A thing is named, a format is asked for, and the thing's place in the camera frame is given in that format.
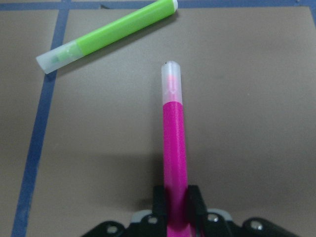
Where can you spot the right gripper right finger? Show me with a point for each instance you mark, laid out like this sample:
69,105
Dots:
197,211

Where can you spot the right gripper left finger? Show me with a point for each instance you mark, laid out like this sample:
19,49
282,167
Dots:
160,211

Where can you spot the pink pen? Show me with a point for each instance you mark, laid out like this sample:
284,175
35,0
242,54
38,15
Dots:
174,151

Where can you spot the green highlighter pen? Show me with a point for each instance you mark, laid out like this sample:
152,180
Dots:
106,35

